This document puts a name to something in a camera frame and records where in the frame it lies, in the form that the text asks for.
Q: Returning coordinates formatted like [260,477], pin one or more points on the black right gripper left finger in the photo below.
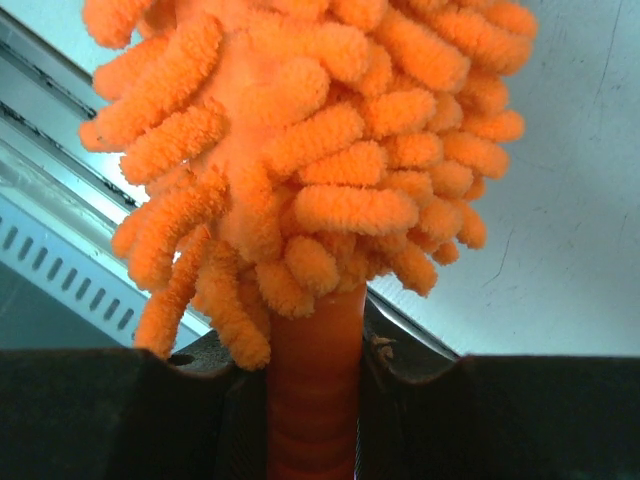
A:
[118,413]

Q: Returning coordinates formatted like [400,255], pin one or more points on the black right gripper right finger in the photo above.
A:
[426,414]

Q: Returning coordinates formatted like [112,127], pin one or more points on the orange microfiber duster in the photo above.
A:
[312,405]

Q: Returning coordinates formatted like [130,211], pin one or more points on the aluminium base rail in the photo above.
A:
[75,200]

